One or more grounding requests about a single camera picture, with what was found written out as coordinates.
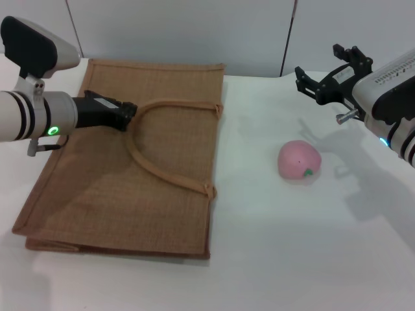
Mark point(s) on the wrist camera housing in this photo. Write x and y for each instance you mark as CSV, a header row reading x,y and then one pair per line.
x,y
386,77
32,42

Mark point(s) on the brown woven jute handbag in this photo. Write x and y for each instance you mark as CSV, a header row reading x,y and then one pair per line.
x,y
113,178

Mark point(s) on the pink toy peach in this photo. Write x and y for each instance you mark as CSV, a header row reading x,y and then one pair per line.
x,y
296,158

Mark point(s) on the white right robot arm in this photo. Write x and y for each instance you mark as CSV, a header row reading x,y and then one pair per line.
x,y
405,145

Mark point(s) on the right wrist camera housing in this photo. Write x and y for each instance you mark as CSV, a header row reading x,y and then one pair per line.
x,y
386,77

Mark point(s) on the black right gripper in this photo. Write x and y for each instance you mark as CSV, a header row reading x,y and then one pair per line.
x,y
340,84

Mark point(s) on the left wrist camera housing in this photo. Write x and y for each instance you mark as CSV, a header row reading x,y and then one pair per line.
x,y
32,42

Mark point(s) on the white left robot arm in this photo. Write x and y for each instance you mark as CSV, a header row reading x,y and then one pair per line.
x,y
61,110

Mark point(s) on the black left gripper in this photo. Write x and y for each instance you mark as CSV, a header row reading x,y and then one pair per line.
x,y
97,111

